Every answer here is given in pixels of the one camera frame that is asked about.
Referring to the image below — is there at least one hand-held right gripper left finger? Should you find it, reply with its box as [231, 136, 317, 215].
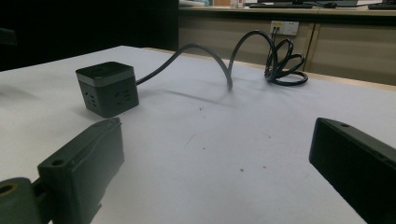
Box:
[36, 117, 125, 224]

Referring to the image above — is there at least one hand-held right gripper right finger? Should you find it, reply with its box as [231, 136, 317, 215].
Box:
[308, 117, 396, 224]

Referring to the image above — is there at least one black cube power strip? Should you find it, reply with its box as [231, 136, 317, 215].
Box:
[75, 61, 140, 119]

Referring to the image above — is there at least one wooden desk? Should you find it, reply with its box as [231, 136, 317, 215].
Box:
[178, 5, 396, 86]

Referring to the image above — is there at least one black keyboard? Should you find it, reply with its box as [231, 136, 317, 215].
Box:
[247, 2, 314, 9]
[367, 2, 396, 11]

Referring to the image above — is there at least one white wall socket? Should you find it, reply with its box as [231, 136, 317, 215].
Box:
[269, 20, 300, 36]

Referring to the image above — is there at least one black power cable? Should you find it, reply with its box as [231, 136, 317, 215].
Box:
[135, 29, 309, 91]

